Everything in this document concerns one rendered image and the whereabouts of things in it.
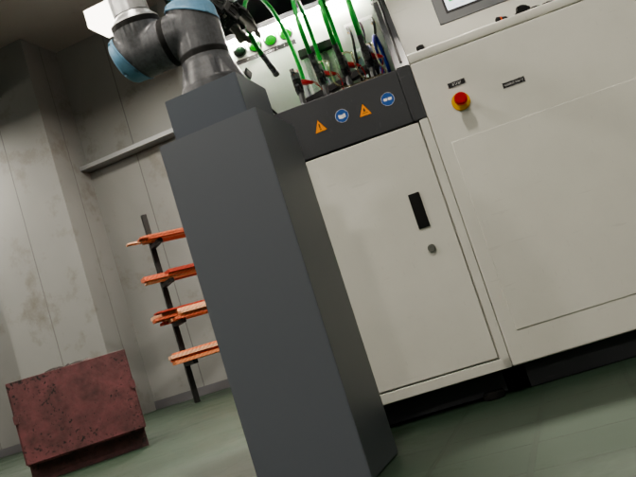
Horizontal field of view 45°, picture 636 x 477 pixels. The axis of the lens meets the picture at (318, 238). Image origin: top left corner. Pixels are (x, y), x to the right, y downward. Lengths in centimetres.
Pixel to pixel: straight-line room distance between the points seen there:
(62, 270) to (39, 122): 210
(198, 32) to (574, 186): 106
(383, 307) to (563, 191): 58
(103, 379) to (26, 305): 698
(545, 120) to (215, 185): 97
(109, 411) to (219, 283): 306
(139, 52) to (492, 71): 96
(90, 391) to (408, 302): 282
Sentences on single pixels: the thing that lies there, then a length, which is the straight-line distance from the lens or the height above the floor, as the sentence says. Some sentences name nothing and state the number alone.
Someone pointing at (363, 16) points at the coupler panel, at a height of 133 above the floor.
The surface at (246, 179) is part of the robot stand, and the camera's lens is 164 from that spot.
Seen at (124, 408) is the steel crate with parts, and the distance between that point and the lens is 467.
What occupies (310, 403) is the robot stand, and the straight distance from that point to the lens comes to 161.
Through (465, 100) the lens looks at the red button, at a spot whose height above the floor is 79.
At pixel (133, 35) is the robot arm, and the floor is 108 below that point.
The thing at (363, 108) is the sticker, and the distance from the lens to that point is 223.
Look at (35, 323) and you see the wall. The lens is 1151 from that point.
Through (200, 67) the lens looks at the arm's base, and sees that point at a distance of 178.
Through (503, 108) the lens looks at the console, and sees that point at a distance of 221.
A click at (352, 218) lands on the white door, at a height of 59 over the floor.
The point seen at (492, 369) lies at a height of 8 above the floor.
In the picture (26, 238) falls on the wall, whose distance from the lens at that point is 1158.
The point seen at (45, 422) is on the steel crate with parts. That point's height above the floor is 30.
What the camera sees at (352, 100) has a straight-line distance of 224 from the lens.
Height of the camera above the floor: 31
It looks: 7 degrees up
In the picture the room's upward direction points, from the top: 18 degrees counter-clockwise
